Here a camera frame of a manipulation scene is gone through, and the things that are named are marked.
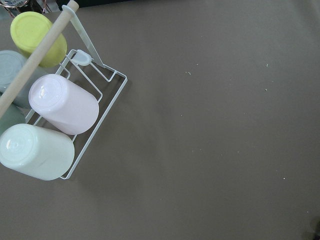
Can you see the pink cup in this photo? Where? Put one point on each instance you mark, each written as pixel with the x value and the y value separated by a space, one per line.
pixel 64 104

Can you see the white cup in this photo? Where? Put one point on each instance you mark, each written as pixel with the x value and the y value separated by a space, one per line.
pixel 35 151

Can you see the grey blue cup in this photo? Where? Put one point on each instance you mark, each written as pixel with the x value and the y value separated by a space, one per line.
pixel 11 63

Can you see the yellow cup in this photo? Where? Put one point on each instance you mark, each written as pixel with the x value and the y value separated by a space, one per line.
pixel 28 29

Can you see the white wire cup rack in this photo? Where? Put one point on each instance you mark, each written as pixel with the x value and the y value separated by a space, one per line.
pixel 94 72

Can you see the wooden rack handle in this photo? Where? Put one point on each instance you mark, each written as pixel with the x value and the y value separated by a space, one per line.
pixel 37 56

